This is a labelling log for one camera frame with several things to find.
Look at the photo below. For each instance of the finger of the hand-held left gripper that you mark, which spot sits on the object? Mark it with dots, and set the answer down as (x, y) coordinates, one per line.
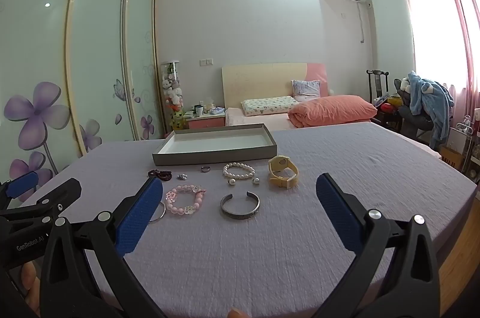
(22, 185)
(63, 192)

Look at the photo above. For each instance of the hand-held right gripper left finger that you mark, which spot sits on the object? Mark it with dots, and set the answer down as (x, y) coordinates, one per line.
(137, 220)

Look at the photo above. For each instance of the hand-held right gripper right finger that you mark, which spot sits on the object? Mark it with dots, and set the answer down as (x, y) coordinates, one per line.
(337, 217)

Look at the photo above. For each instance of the clear thin bangle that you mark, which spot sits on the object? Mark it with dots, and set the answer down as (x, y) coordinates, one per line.
(164, 212)

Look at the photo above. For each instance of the yellow wrist watch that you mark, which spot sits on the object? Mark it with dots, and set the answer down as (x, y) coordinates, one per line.
(279, 162)

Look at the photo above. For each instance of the silver cuff bangle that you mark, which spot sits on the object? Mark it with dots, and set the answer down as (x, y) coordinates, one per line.
(240, 217)

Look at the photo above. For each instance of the grey cardboard tray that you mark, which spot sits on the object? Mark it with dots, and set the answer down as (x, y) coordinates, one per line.
(210, 145)

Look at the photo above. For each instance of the person's left hand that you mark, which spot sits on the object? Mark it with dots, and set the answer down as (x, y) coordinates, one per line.
(30, 280)

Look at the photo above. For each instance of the person's right hand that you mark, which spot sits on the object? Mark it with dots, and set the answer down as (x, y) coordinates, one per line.
(238, 314)

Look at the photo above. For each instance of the small silver earring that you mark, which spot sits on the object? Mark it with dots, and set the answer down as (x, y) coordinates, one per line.
(182, 175)

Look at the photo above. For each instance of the folded salmon quilt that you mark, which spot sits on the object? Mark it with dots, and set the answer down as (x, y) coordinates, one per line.
(333, 112)

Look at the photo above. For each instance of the pink white nightstand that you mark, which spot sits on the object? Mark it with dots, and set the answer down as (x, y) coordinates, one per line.
(206, 123)

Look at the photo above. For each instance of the pink bed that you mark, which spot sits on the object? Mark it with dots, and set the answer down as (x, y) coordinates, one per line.
(262, 119)

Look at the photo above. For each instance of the grey chair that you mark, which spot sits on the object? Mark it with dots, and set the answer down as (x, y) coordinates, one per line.
(412, 119)

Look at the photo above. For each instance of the yellow red plush toy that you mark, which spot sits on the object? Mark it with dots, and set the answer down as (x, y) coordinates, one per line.
(390, 104)

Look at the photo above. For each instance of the white mug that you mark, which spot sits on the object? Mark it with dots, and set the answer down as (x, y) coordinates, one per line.
(199, 111)

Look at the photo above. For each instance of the cardboard box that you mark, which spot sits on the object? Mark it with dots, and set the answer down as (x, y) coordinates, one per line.
(450, 157)

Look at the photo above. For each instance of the small lilac pillow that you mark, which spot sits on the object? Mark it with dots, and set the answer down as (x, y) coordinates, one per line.
(305, 89)

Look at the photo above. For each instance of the patterned cream pillow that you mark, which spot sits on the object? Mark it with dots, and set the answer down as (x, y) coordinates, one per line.
(266, 105)

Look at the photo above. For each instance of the light blue cloth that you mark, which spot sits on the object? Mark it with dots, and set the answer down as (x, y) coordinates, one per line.
(216, 111)

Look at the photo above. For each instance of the clear tube of plush toys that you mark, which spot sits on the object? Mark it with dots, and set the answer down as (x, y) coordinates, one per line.
(172, 89)

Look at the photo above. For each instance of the dark wooden chair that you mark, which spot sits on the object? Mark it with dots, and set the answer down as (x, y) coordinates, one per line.
(375, 85)

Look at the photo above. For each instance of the cream pink headboard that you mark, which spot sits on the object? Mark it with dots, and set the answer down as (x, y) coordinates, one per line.
(262, 82)

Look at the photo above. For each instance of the floral glass sliding wardrobe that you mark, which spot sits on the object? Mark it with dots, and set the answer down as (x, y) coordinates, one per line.
(93, 40)

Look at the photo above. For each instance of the white wall switch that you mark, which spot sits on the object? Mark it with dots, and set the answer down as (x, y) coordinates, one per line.
(206, 61)

